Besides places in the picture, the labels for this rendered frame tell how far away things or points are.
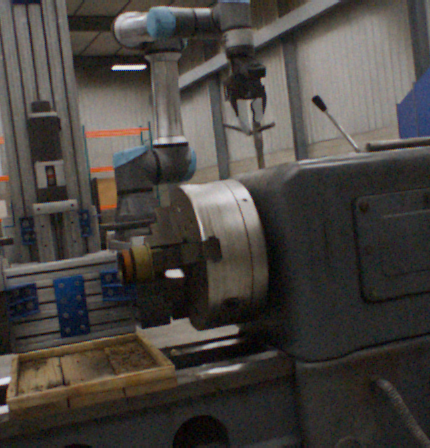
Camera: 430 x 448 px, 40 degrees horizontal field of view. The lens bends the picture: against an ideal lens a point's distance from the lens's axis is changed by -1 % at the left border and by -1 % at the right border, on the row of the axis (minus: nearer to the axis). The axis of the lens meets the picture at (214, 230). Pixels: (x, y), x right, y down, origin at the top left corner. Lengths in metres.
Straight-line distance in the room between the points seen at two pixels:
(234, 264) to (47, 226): 0.91
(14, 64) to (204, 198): 1.05
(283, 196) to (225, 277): 0.19
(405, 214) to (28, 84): 1.29
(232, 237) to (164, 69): 0.90
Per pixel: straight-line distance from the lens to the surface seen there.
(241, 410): 1.22
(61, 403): 1.12
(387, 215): 1.24
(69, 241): 1.94
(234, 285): 1.17
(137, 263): 1.23
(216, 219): 1.16
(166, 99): 1.93
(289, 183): 1.14
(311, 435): 1.25
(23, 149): 2.02
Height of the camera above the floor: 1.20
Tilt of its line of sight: 3 degrees down
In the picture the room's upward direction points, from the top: 7 degrees counter-clockwise
